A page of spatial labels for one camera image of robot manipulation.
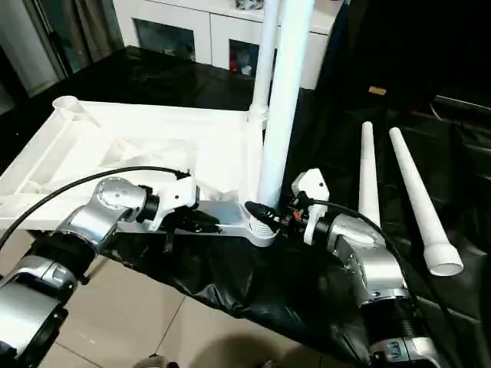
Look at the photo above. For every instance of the white plastic table top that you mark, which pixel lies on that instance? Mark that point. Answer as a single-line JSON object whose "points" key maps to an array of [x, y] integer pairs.
{"points": [[134, 130]]}

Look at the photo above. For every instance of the white plastic table leg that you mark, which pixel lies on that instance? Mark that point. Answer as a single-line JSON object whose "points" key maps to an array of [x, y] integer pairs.
{"points": [[418, 199], [264, 57], [370, 172], [287, 96]]}

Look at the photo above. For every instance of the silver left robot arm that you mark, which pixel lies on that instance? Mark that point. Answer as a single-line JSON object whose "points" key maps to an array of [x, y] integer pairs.
{"points": [[111, 207]]}

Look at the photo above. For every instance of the black table mat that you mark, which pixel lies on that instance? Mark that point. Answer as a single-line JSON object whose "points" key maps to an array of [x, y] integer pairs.
{"points": [[268, 276]]}

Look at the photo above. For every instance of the dark brown round object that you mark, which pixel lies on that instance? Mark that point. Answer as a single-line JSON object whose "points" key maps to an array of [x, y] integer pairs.
{"points": [[154, 362]]}

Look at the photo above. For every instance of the small yellow tag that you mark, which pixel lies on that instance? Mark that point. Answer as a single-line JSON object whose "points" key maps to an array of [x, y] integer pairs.
{"points": [[377, 90]]}

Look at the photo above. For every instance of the white glass-door cabinet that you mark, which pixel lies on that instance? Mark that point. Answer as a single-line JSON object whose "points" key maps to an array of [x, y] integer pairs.
{"points": [[215, 23]]}

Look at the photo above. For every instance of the black long bar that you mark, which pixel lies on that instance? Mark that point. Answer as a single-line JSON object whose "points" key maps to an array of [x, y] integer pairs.
{"points": [[464, 103]]}

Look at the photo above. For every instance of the grey curtain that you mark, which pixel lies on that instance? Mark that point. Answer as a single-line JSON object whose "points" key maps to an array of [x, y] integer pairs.
{"points": [[53, 34]]}

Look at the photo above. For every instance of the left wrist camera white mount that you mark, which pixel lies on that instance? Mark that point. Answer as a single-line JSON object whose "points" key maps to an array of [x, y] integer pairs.
{"points": [[176, 191]]}

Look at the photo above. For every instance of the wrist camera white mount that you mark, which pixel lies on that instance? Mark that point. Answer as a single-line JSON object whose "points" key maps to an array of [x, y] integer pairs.
{"points": [[312, 184], [176, 191]]}

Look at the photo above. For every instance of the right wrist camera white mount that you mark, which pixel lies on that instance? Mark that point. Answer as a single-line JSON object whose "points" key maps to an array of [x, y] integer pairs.
{"points": [[312, 184]]}

